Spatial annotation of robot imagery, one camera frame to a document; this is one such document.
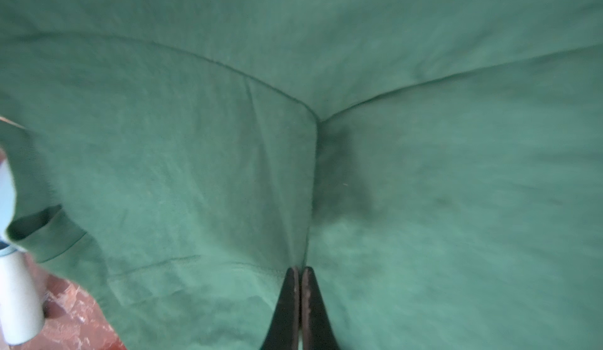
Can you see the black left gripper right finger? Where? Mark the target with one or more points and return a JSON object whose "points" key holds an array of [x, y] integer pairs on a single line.
{"points": [[316, 330]]}

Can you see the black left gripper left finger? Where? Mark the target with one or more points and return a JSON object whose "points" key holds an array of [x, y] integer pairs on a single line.
{"points": [[283, 332]]}

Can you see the dark green t-shirt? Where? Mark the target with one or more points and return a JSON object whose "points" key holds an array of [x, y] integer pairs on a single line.
{"points": [[437, 162]]}

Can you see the light blue garden trowel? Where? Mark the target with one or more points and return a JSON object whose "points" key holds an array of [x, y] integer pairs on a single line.
{"points": [[22, 315]]}

